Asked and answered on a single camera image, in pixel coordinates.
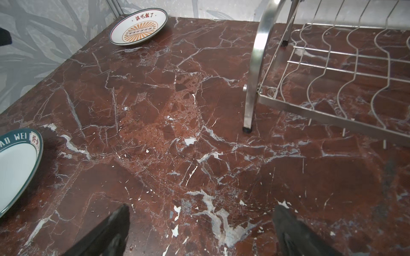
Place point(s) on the aluminium frame rail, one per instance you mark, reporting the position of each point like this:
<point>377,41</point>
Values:
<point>115,7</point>

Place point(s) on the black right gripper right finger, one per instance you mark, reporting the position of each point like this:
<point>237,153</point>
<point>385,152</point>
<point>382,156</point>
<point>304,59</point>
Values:
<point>297,239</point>

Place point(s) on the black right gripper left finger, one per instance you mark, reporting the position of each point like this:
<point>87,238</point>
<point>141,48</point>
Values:
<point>109,238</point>

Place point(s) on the white plate dark lettered rim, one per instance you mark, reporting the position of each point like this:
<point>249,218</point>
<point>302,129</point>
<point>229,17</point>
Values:
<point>21,153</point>

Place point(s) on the stainless steel dish rack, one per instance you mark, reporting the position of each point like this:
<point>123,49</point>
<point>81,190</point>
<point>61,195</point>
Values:
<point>345,75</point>

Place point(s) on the large orange sunburst plate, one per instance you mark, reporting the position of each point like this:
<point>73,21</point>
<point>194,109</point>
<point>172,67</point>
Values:
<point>138,27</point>

